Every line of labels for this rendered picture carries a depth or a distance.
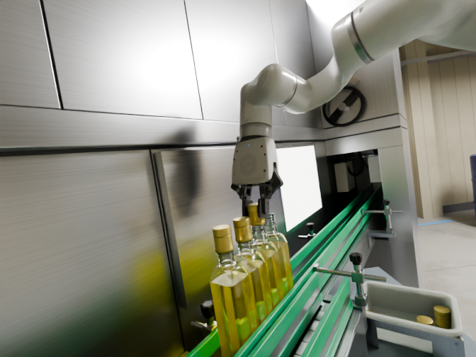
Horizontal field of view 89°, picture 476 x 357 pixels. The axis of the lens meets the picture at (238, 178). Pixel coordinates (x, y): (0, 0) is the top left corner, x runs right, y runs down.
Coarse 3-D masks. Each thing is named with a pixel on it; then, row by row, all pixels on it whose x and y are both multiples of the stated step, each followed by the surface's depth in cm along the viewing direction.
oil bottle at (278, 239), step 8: (272, 240) 56; (280, 240) 57; (280, 248) 56; (280, 256) 55; (288, 256) 58; (280, 264) 55; (288, 264) 58; (288, 272) 58; (288, 280) 57; (288, 288) 57
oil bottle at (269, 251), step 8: (256, 248) 52; (264, 248) 51; (272, 248) 52; (264, 256) 50; (272, 256) 52; (272, 264) 52; (272, 272) 51; (280, 272) 54; (272, 280) 51; (280, 280) 54; (272, 288) 51; (280, 288) 53; (272, 296) 51; (280, 296) 53; (272, 304) 51
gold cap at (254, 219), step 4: (252, 204) 53; (256, 204) 52; (248, 208) 52; (252, 208) 52; (256, 208) 51; (248, 212) 53; (252, 212) 52; (256, 212) 52; (252, 216) 52; (256, 216) 52; (252, 220) 52; (256, 220) 52; (260, 220) 52; (264, 220) 53; (252, 224) 52; (256, 224) 52; (260, 224) 52
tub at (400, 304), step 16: (368, 288) 76; (384, 288) 74; (400, 288) 71; (416, 288) 69; (368, 304) 74; (384, 304) 74; (400, 304) 71; (416, 304) 69; (432, 304) 67; (448, 304) 64; (384, 320) 60; (400, 320) 58
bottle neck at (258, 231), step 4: (252, 228) 53; (256, 228) 52; (260, 228) 52; (264, 228) 53; (252, 232) 53; (256, 232) 52; (260, 232) 52; (264, 232) 53; (256, 236) 52; (260, 236) 52; (264, 236) 53; (256, 240) 52; (260, 240) 52; (264, 240) 53
